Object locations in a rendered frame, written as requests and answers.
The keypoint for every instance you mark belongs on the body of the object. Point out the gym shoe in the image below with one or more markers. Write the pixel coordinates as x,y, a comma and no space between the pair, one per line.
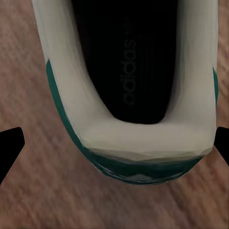
134,82

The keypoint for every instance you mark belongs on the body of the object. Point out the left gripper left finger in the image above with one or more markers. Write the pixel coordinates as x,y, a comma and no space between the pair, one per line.
11,143

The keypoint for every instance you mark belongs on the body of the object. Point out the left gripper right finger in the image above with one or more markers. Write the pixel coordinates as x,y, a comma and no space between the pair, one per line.
221,142

